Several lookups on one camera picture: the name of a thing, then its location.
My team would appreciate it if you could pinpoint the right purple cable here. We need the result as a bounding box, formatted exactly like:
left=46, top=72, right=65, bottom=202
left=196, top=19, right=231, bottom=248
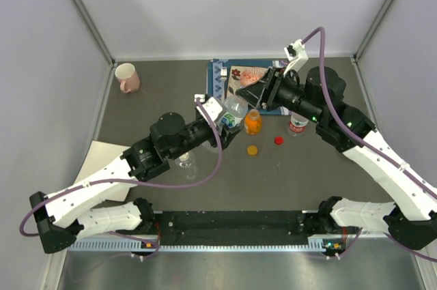
left=302, top=27, right=437, bottom=202

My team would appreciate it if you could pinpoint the red label water bottle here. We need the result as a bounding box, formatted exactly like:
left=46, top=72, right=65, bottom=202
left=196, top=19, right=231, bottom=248
left=288, top=111, right=309, bottom=136

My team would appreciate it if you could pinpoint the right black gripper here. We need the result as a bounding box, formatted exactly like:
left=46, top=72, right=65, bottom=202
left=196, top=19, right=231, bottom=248
left=236, top=67, right=324, bottom=124

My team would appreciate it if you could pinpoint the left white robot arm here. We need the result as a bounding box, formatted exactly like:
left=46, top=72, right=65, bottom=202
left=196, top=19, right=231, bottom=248
left=29, top=112, right=241, bottom=254

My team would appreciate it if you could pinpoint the red bottle cap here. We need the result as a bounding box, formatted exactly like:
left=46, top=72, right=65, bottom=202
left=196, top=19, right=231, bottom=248
left=274, top=136, right=284, bottom=145

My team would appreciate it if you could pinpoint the silver fork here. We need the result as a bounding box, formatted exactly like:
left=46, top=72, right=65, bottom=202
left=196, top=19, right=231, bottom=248
left=220, top=66, right=227, bottom=87

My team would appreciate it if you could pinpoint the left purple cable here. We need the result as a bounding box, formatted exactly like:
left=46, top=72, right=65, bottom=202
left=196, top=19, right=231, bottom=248
left=19, top=97, right=223, bottom=236

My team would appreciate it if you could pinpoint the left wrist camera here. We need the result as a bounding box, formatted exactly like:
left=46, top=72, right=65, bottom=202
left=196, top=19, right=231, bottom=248
left=194, top=94, right=226, bottom=124

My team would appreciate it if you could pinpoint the blue cap water bottle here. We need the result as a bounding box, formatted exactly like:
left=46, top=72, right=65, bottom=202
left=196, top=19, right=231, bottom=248
left=219, top=96, right=249, bottom=128

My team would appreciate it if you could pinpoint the clear glass bottle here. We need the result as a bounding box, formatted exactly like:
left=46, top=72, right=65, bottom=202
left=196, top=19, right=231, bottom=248
left=175, top=151, right=199, bottom=180

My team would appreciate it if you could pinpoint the white notebook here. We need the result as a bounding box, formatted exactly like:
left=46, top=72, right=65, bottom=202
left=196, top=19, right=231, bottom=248
left=74, top=141, right=133, bottom=203

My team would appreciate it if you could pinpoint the orange juice bottle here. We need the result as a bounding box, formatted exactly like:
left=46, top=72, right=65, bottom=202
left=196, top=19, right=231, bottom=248
left=244, top=109, right=262, bottom=135

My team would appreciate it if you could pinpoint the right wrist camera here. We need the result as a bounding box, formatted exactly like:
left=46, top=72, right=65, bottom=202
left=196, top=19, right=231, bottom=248
left=284, top=39, right=309, bottom=73

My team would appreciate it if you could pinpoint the orange bottle cap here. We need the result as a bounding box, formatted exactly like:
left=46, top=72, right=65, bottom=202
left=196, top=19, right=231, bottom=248
left=246, top=145, right=258, bottom=156

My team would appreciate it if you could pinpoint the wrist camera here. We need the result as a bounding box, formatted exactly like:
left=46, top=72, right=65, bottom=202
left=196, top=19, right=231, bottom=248
left=194, top=94, right=226, bottom=124
left=284, top=39, right=309, bottom=73

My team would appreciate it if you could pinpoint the purple cable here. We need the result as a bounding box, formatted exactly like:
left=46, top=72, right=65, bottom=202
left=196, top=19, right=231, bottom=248
left=302, top=27, right=437, bottom=202
left=19, top=97, right=223, bottom=236

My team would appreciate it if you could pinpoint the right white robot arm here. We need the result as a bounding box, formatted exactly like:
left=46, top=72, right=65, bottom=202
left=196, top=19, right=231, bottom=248
left=235, top=66, right=436, bottom=250

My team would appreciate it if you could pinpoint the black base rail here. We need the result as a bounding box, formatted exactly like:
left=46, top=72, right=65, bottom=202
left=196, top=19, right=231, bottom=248
left=147, top=211, right=324, bottom=246

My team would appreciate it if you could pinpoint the red patterned bowl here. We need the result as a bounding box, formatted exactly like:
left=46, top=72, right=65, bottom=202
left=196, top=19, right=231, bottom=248
left=240, top=67, right=267, bottom=87

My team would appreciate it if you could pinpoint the blue patterned placemat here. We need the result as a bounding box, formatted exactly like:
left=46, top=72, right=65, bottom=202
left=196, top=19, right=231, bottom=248
left=207, top=59, right=274, bottom=100

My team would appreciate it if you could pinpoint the square floral plate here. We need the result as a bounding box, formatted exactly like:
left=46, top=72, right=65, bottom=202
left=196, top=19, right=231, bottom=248
left=225, top=66, right=269, bottom=98

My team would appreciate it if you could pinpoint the pink mug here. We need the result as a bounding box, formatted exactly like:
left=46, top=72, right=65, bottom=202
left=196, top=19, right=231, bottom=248
left=115, top=63, right=141, bottom=93

